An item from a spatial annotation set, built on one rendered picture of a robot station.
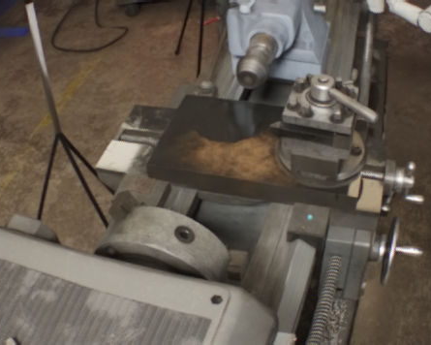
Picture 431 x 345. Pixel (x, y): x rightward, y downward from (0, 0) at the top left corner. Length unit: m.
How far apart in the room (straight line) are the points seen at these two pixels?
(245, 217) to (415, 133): 1.73
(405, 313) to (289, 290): 1.10
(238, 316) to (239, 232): 0.91
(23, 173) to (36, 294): 2.38
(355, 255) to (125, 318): 0.92
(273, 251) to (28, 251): 0.75
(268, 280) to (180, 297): 0.66
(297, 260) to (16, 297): 0.80
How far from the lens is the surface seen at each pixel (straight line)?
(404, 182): 1.58
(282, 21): 1.72
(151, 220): 1.00
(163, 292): 0.75
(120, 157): 1.67
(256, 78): 1.52
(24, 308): 0.78
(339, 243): 1.51
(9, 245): 0.87
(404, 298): 2.40
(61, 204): 2.87
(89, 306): 0.75
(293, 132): 1.36
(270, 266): 1.40
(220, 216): 1.67
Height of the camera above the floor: 1.94
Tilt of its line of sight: 42 degrees down
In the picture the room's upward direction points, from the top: 6 degrees counter-clockwise
